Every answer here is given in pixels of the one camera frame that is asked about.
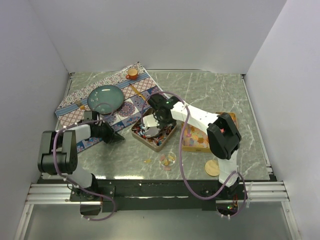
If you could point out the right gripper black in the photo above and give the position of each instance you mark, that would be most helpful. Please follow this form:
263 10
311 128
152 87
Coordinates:
156 116

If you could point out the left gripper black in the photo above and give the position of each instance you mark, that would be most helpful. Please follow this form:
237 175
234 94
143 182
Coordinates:
112 136

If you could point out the gold tin with lollipops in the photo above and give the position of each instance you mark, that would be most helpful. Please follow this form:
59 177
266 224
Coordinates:
153 137

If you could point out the teal ceramic plate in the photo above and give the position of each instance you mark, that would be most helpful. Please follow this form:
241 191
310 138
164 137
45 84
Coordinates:
105 99

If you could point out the gold tin with popsicle candies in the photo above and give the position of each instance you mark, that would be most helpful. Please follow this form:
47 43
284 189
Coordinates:
195 140

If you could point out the metal candy scoop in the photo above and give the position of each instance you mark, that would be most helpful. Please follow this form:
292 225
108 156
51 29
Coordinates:
152 131

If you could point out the gold tin with gummy candies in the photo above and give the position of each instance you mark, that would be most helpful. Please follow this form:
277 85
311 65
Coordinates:
232 115

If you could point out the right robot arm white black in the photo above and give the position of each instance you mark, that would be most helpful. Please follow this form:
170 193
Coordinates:
223 135

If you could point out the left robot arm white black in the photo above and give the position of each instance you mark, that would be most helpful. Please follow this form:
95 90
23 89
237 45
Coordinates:
58 154

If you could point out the gold knife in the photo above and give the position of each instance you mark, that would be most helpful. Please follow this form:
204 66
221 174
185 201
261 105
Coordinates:
137 92

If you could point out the patterned placemat cloth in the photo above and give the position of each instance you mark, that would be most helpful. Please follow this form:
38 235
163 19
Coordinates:
127 114

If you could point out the spilled popsicle candy on table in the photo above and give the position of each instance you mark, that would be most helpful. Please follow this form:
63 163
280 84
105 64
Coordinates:
147 161

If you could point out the clear glass jar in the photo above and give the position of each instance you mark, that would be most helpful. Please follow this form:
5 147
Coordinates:
167 160

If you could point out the orange cup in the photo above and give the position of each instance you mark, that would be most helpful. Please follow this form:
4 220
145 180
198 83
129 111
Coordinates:
132 74

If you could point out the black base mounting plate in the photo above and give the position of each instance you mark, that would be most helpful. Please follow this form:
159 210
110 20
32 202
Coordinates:
132 194

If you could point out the wooden jar lid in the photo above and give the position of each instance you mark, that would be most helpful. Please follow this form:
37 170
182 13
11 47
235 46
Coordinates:
211 167

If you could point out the aluminium rail frame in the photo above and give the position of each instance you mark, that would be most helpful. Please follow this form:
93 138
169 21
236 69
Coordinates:
55 194

